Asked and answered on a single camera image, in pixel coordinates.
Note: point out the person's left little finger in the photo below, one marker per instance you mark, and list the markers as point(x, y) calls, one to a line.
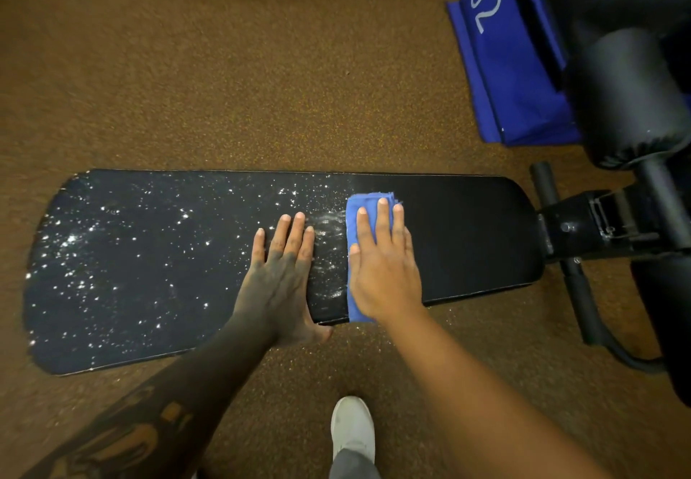
point(258, 249)

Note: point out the grey trouser leg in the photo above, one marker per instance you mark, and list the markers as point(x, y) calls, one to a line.
point(353, 465)

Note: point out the person's right middle finger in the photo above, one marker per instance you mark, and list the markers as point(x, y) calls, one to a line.
point(384, 222)

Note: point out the blue cleaning cloth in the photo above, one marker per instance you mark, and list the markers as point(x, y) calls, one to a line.
point(356, 214)

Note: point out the person's right forearm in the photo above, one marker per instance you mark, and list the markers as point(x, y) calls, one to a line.
point(486, 403)

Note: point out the person's right hand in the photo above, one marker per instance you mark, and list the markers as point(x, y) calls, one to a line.
point(384, 279)

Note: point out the person's left forearm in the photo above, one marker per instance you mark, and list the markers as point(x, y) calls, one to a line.
point(146, 414)

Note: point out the white sneaker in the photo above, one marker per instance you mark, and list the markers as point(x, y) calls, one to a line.
point(352, 427)

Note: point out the person's right thumb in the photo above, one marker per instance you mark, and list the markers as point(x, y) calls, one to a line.
point(354, 265)

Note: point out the person's left thumb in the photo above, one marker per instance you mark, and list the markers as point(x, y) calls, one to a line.
point(317, 331)

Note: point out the black foam roller pad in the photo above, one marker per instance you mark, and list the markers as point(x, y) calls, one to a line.
point(626, 95)
point(666, 322)

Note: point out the person's left middle finger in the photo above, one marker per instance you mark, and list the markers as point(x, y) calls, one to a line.
point(294, 238)

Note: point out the person's left hand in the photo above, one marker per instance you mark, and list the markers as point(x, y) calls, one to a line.
point(275, 295)

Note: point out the blue fabric mat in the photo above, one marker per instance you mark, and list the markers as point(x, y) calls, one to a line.
point(507, 62)

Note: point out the person's right little finger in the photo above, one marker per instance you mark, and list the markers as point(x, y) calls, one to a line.
point(408, 241)

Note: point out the black metal bench frame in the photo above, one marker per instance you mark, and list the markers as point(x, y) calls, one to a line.
point(588, 246)

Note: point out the black padded bench board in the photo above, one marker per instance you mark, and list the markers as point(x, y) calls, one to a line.
point(162, 262)

